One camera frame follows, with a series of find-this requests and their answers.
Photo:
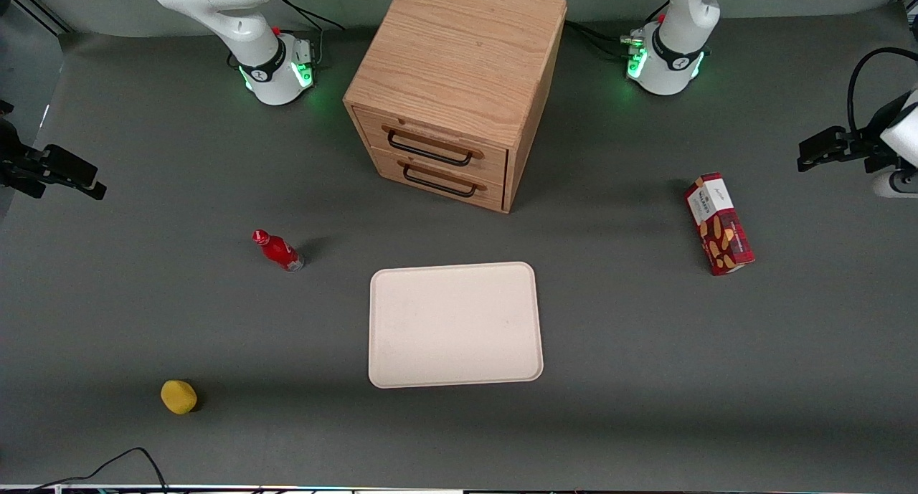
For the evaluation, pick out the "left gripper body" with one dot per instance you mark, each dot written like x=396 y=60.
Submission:
x=873 y=147

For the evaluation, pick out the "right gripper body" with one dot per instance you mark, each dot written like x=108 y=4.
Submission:
x=10 y=158

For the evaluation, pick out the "red cookie box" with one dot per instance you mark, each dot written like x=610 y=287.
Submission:
x=721 y=229

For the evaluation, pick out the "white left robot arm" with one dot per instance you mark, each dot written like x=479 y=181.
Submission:
x=678 y=42

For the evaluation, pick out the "beige rectangular tray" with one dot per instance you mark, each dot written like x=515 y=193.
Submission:
x=455 y=325

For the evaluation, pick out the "red plastic bottle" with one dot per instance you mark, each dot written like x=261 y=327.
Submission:
x=278 y=251

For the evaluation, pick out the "yellow round fruit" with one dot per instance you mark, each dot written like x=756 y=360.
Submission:
x=178 y=397

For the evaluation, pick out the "wooden drawer front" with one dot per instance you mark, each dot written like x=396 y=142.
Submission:
x=495 y=160
x=495 y=195

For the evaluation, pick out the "wooden two-drawer cabinet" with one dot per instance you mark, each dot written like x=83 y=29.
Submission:
x=459 y=56

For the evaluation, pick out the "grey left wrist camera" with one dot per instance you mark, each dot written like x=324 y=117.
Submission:
x=896 y=184

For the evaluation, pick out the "black frame strut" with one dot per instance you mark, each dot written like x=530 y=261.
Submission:
x=39 y=6

